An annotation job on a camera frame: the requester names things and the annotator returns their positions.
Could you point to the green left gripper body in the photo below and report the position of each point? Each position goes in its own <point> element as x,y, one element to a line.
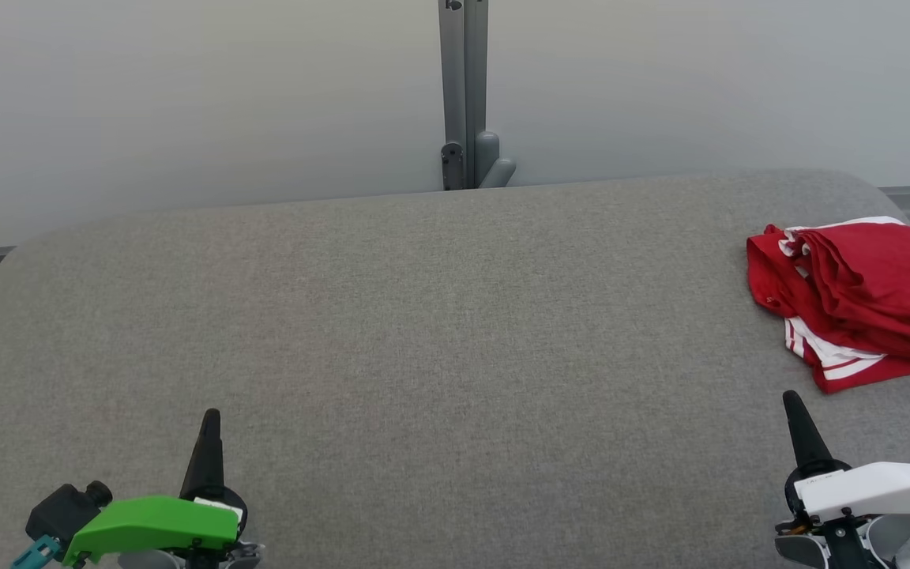
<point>155,525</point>

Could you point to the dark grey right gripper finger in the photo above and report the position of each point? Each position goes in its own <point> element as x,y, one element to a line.
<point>799,446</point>
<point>815,446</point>

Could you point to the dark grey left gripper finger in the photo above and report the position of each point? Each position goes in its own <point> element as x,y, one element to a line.
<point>194,478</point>
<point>216,474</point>

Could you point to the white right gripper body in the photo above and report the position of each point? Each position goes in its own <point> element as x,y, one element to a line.
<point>874,490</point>

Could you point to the red jersey shirt white sleeves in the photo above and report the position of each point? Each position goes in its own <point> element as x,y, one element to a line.
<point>765,276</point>

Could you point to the red Bulls 23 shorts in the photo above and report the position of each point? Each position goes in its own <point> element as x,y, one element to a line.
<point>881,276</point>

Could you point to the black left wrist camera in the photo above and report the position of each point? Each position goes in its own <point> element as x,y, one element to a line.
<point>60,514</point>

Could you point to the teal left camera connector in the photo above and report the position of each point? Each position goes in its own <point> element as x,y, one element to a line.
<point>38,553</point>

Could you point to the grey double frame post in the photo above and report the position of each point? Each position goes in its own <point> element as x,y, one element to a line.
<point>463,79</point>

